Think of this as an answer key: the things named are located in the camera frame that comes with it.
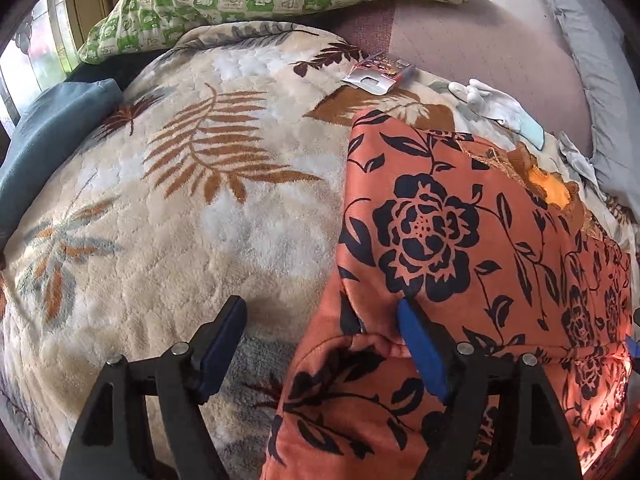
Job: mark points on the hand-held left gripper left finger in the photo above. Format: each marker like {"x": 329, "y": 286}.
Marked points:
{"x": 220, "y": 345}

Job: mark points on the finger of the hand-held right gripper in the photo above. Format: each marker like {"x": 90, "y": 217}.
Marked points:
{"x": 633, "y": 347}

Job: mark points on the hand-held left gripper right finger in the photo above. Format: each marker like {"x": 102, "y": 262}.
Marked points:
{"x": 422, "y": 345}

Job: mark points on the orange floral garment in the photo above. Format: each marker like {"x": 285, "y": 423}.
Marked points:
{"x": 450, "y": 220}

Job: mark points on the beige leaf-print blanket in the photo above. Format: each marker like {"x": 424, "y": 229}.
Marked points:
{"x": 200, "y": 240}

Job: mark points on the white glove with teal cuff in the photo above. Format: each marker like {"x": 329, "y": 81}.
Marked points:
{"x": 492, "y": 102}

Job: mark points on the grey frilled pillow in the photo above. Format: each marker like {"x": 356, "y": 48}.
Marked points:
{"x": 595, "y": 70}

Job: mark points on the mauve bed sheet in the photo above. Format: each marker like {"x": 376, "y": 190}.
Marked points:
{"x": 475, "y": 45}

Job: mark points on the window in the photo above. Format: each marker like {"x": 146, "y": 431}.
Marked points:
{"x": 35, "y": 55}

